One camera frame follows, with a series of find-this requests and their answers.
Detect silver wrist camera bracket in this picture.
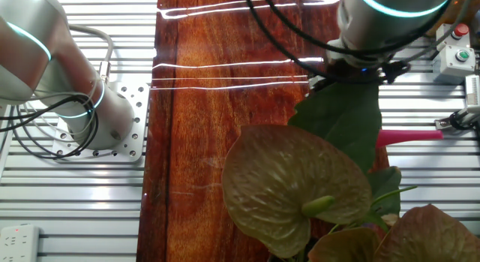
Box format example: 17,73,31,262
307,74,327,91

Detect thick grey base cable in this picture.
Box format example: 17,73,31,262
65,23,116,83

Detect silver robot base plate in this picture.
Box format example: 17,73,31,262
50,80,151,164

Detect potted green leafy plant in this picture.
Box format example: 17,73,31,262
220,80,480,262

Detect black arm base cables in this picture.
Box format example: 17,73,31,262
0,92,101,160

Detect blurred black wrist cable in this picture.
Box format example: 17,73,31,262
242,0,457,85

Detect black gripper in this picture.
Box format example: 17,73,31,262
325,61,384,85

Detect white power strip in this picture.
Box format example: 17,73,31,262
0,223,41,262

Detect pink plastic watering can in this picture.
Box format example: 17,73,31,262
375,128,445,149

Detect glossy wood grain board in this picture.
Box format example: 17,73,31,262
135,0,391,262

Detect silver ribbed depth camera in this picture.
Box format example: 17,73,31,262
464,74,480,107

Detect aluminium camera mount bar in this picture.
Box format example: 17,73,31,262
433,106,480,132

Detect grey box with red button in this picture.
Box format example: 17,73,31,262
435,23,472,51

